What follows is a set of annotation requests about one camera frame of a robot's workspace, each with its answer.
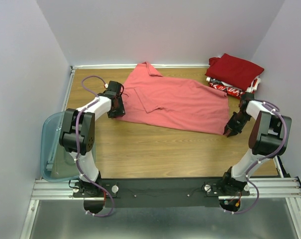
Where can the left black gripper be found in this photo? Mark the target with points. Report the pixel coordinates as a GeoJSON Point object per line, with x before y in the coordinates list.
{"type": "Point", "coordinates": [121, 111]}

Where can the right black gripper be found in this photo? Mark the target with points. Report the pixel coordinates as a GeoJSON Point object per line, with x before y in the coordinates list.
{"type": "Point", "coordinates": [235, 130]}

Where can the pink t-shirt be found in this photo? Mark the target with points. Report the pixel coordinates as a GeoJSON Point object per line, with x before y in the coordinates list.
{"type": "Point", "coordinates": [178, 103]}

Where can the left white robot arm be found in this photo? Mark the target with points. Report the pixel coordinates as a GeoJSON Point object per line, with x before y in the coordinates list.
{"type": "Point", "coordinates": [77, 134]}

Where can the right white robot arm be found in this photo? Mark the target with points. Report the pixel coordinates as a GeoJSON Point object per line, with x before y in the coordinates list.
{"type": "Point", "coordinates": [268, 138]}

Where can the folded red white printed t-shirt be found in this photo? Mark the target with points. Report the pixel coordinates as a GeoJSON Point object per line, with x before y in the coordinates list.
{"type": "Point", "coordinates": [231, 90]}

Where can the folded dark red t-shirt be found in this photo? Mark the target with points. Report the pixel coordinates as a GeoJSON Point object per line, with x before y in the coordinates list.
{"type": "Point", "coordinates": [235, 71]}

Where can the blue plastic bin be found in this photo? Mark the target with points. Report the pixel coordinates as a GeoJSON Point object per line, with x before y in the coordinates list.
{"type": "Point", "coordinates": [56, 164]}

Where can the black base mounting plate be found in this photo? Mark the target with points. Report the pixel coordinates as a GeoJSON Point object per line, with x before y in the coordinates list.
{"type": "Point", "coordinates": [161, 193]}

